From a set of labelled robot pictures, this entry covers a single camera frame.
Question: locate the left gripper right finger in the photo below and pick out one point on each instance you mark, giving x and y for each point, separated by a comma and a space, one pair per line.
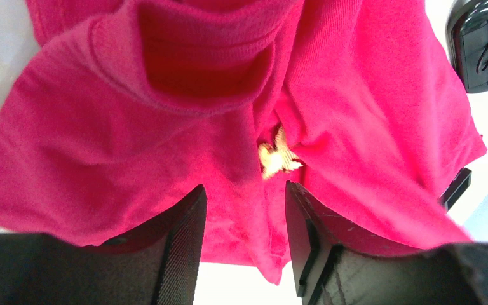
335, 261

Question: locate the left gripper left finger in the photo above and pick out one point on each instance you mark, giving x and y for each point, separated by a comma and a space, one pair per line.
154, 263

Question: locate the gold orange brooch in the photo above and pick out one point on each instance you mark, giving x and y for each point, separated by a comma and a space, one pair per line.
277, 158

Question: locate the magenta red garment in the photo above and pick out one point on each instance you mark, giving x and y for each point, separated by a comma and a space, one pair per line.
129, 105

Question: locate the black poker chip case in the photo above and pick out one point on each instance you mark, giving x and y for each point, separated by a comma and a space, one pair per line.
467, 41

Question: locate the black square frame upper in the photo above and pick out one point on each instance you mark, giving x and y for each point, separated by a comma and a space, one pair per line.
456, 188

